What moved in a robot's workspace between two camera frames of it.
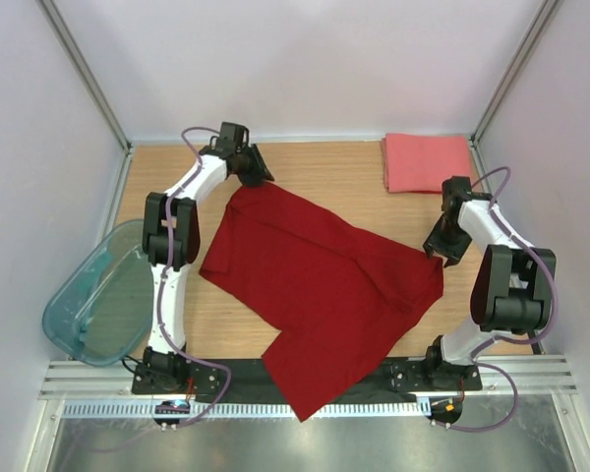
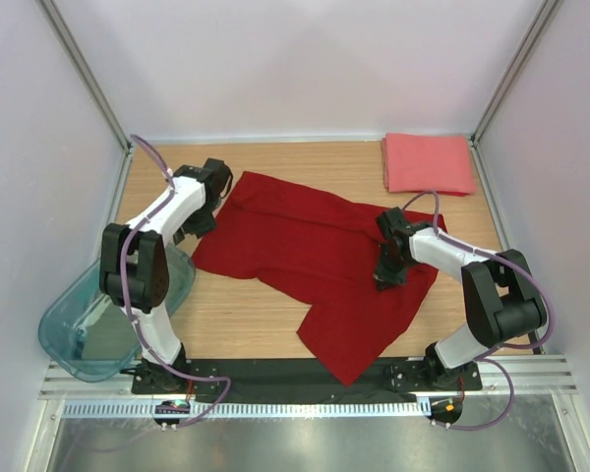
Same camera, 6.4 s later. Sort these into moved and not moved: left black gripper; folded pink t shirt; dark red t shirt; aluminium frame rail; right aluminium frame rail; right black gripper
Moved: dark red t shirt; left black gripper; right black gripper
Not moved: folded pink t shirt; right aluminium frame rail; aluminium frame rail
